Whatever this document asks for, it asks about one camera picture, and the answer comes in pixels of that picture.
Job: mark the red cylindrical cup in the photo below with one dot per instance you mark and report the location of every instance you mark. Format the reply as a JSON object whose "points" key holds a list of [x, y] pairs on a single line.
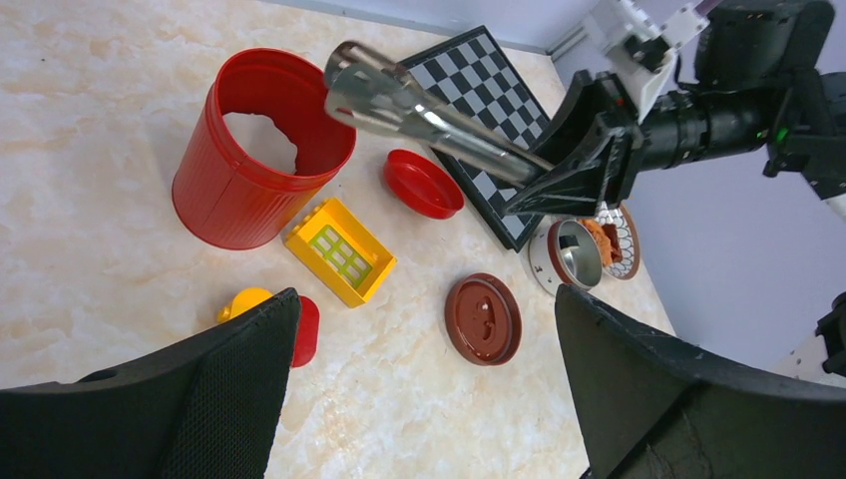
{"points": [[226, 197]]}

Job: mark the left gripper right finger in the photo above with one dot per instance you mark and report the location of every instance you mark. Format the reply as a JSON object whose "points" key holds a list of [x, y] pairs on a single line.
{"points": [[650, 405]]}

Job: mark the yellow toy tray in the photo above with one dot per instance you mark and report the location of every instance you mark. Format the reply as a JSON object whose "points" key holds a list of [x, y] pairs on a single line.
{"points": [[338, 249]]}

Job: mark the black white sushi piece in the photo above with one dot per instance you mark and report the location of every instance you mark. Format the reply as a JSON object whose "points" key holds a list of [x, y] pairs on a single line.
{"points": [[567, 242]]}

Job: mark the orange fried food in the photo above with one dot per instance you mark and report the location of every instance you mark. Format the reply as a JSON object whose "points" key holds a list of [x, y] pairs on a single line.
{"points": [[607, 239]]}

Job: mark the yellow toy block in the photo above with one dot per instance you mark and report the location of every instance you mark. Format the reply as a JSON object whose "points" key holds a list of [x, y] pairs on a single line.
{"points": [[245, 300]]}

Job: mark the black white chessboard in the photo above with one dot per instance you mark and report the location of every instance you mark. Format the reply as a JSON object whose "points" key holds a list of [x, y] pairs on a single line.
{"points": [[471, 73]]}

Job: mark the steel lunch box bowl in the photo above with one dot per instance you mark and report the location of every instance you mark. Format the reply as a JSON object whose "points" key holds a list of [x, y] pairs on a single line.
{"points": [[579, 267]]}

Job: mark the silver metal tongs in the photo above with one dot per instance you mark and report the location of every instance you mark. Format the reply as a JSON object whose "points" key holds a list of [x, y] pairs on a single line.
{"points": [[368, 91]]}

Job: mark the brown round lid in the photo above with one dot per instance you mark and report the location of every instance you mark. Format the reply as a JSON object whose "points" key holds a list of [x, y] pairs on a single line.
{"points": [[483, 320]]}

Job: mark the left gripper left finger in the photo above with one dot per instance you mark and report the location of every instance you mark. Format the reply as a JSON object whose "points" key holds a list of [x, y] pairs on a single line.
{"points": [[204, 407]]}

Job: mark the patterned round plate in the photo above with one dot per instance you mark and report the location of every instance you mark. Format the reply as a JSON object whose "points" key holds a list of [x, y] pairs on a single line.
{"points": [[627, 240]]}

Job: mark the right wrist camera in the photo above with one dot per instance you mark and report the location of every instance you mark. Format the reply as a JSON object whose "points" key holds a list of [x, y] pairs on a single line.
{"points": [[643, 53]]}

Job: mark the red toy block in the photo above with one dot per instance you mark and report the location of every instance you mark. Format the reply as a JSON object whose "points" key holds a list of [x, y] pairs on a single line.
{"points": [[305, 346]]}

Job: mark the red oval dish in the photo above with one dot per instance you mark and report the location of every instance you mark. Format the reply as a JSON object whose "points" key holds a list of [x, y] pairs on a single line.
{"points": [[422, 186]]}

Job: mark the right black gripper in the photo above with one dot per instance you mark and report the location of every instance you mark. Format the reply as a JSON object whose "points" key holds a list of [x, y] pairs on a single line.
{"points": [[589, 143]]}

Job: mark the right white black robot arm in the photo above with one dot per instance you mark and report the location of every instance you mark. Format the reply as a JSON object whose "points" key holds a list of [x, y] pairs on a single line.
{"points": [[756, 87]]}

